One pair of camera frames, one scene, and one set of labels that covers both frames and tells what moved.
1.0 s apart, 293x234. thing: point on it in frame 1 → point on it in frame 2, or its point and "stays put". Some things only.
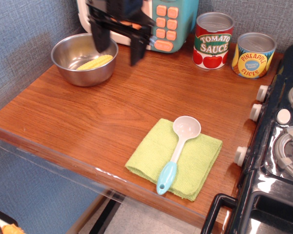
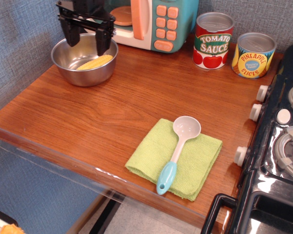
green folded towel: (196, 157) stays put
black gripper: (123, 19) → (94, 13)
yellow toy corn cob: (98, 62) stays put
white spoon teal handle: (185, 127) stays put
